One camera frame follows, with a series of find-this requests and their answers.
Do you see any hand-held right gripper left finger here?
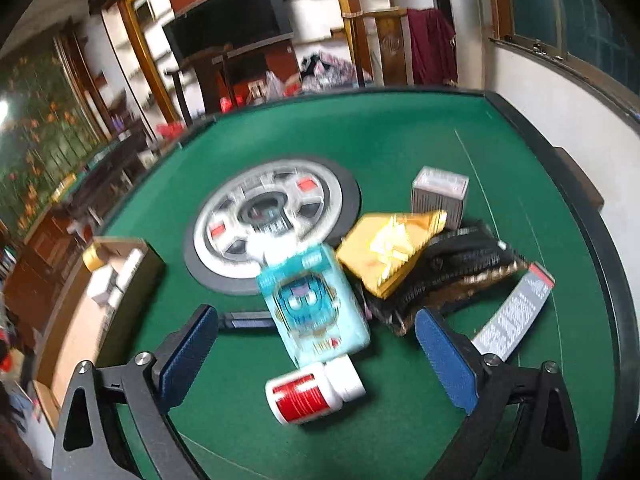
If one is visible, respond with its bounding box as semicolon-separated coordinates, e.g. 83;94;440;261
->
51;304;221;480

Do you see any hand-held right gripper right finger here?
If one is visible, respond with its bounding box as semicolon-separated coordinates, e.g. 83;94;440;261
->
414;306;583;480

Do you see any black patterned snack packet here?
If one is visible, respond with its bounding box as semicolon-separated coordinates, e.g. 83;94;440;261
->
362;220;528;337

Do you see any cardboard box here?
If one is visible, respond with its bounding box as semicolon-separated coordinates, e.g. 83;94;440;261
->
32;237;166;433

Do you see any light blue snack packet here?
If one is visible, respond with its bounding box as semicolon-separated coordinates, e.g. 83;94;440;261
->
256;244;372;368

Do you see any black marker pen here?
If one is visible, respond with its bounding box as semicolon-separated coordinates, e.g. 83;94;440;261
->
217;311;276;331

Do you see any long grey and red box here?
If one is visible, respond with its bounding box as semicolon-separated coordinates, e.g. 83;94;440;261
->
471;261;557;363

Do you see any small white box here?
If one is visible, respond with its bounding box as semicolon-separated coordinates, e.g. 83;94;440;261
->
115;249;146;281
90;265;126;308

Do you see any white bottle with red label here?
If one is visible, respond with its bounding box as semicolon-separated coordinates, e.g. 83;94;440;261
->
265;354;367;426

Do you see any yellow snack packet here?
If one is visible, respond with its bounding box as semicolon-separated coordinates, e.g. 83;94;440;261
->
336;210;448;298

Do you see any gold cylinder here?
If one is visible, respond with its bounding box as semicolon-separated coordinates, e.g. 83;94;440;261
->
82;245;108;271

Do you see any round silver table panel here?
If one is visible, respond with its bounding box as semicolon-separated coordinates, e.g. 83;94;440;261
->
182;156;362;296

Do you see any small grey box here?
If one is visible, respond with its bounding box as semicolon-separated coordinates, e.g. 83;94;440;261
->
411;166;471;231

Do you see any dark wooden stand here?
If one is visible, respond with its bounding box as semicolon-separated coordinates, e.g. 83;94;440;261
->
180;47;236;116

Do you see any patterned cloth pile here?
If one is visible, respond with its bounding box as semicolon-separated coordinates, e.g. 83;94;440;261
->
299;50;373;95

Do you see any maroon cloth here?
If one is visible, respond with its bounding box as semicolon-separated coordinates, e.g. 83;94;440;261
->
406;7;458;86

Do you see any wooden chair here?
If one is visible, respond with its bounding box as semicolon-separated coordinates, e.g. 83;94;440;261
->
341;6;408;86

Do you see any black television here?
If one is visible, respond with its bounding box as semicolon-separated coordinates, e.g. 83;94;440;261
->
162;0;296;61

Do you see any window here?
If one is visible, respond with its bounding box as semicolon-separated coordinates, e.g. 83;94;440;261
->
487;0;640;121

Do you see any floral wall picture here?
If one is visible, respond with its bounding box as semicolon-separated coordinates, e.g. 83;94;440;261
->
0;45;101;231

